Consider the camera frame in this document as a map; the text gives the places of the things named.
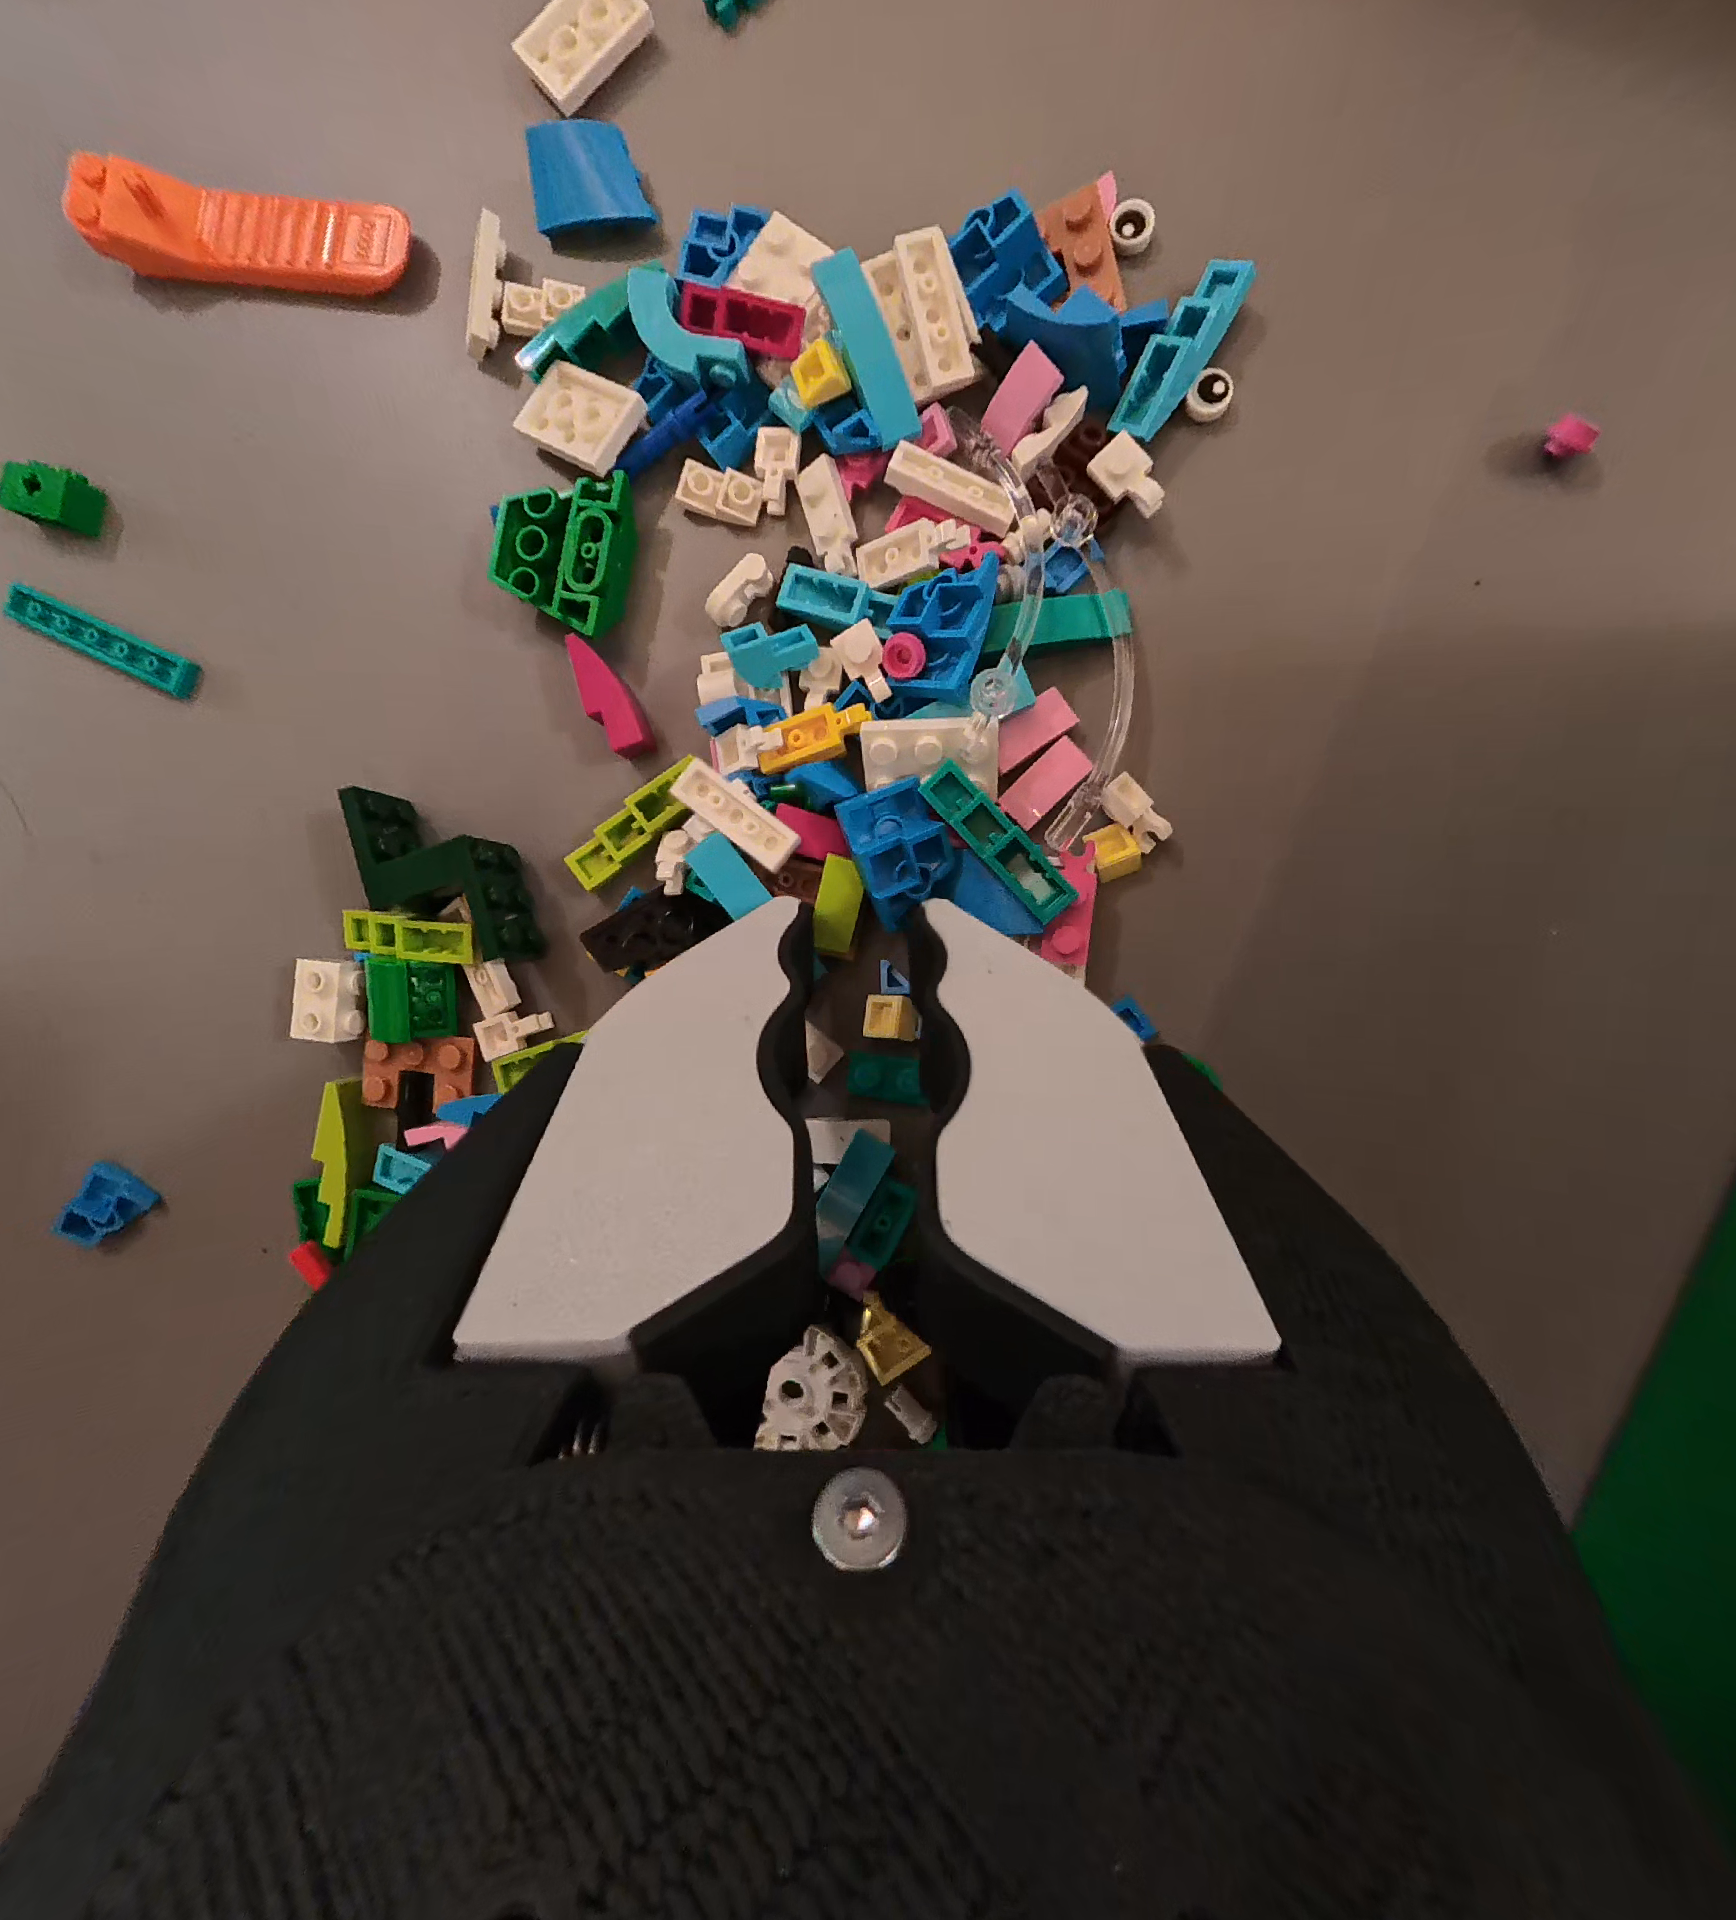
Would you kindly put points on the pile of mixed lego pieces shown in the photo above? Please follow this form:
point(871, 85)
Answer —
point(882, 451)

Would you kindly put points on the green lego brick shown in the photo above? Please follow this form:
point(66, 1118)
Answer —
point(51, 498)

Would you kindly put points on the small pink lego piece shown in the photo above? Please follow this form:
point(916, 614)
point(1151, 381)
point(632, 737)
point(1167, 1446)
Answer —
point(1571, 437)

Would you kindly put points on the long teal lego plate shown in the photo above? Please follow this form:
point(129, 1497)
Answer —
point(103, 643)

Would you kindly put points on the small blue lego brick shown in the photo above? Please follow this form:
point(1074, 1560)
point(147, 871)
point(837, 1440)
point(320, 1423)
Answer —
point(107, 1201)

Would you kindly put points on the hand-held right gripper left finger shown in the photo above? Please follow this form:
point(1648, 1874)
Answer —
point(628, 1170)

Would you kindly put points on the blue curved lego piece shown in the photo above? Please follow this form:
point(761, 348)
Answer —
point(591, 177)

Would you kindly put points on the orange lego brick separator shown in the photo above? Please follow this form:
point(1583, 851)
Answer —
point(269, 240)

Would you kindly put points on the white lego brick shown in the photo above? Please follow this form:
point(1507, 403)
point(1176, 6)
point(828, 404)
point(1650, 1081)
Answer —
point(582, 52)

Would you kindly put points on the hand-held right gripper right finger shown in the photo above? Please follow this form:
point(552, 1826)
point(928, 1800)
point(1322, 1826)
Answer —
point(1093, 1184)

